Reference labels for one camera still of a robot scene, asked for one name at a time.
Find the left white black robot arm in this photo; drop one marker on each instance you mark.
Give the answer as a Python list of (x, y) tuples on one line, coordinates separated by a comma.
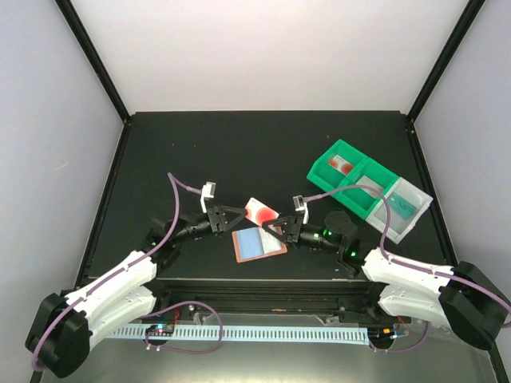
[(66, 328)]

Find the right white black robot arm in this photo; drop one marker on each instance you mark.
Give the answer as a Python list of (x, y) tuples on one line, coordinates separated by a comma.
[(460, 298)]

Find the right black frame post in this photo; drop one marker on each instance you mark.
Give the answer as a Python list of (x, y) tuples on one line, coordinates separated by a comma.
[(453, 42)]

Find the white floral credit card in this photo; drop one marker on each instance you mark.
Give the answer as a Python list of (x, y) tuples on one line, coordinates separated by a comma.
[(370, 187)]

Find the right small circuit board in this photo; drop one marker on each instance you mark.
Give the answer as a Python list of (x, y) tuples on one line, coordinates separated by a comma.
[(382, 333)]

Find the left black frame post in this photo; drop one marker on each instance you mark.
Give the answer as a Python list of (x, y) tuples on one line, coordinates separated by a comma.
[(83, 39)]

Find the clear plastic bin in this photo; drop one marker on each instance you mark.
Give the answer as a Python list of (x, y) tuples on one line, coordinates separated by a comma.
[(399, 228)]

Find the red circle card in bin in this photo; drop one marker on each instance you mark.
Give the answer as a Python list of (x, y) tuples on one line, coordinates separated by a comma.
[(341, 165)]

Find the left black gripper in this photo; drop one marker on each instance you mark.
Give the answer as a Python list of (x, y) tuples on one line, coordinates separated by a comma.
[(215, 214)]

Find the black frame post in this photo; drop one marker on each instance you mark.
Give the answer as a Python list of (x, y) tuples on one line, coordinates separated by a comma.
[(453, 42), (83, 39)]

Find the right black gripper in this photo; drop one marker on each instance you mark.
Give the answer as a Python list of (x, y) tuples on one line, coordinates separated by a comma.
[(292, 228)]

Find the green plastic bin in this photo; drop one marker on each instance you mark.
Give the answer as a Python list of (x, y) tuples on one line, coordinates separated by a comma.
[(324, 176), (355, 199)]

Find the red circle card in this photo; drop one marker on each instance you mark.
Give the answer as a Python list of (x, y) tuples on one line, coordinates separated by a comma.
[(259, 213), (341, 165)]

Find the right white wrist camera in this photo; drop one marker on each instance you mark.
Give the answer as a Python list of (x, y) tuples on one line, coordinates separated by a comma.
[(301, 208)]

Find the left small circuit board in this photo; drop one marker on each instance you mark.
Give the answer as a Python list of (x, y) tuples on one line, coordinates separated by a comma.
[(160, 330)]

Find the brown leather card holder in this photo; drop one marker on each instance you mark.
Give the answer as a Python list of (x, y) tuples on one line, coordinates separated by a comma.
[(255, 243)]

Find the small circuit board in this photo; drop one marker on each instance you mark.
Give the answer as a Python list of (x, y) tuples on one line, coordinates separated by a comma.
[(160, 330), (382, 333)]

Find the light blue slotted cable duct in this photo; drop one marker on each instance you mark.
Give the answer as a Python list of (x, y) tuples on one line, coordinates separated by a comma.
[(298, 334)]

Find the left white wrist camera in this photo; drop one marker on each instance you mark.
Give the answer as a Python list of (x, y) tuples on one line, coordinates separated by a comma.
[(207, 192)]

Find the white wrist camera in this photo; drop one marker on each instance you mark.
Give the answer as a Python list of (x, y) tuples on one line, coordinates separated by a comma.
[(207, 192), (301, 208)]

